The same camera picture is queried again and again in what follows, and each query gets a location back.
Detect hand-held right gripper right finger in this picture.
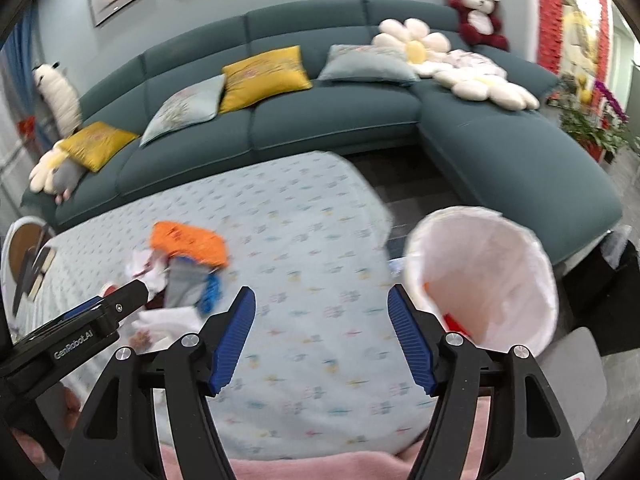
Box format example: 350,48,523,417
387,284,586,480

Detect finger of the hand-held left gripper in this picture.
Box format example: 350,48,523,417
101,278,151,327

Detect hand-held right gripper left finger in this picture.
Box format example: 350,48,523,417
59,286,257,480

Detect grey packet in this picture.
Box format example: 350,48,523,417
164,255,221,311

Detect orange plastic bag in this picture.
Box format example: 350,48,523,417
150,221,230,268

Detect trash bin with white liner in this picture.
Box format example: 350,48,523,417
404,206,559,356

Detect small red object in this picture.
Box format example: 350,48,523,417
444,312,475,341

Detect book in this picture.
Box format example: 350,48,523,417
20,245,57,302

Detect floral tablecloth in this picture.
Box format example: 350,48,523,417
10,150,442,461

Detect round white side table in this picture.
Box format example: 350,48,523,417
0,216,57,322

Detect grey plush toy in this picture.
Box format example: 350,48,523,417
50,162,87,206

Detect cream flower plush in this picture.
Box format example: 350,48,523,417
28,140,76,193

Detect yellow embroidered cushion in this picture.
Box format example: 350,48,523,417
59,121,141,173
218,45,313,115

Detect light blue embroidered cushion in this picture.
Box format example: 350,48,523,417
316,44,421,87
139,74,227,148

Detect white plush toy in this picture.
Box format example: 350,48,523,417
32,61,83,138

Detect teal sectional sofa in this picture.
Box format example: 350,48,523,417
20,0,623,267

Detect blue curtain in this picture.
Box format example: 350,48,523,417
7,5,45,128

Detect white flower pillow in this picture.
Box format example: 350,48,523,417
434,62,541,111
371,18,451,78

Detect potted plants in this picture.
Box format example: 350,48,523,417
556,77,635,162

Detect white folded cloth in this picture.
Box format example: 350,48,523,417
445,49,506,78

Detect red teddy bear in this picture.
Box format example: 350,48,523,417
446,0,511,52

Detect red flower wall decoration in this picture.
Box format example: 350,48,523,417
534,0,616,80

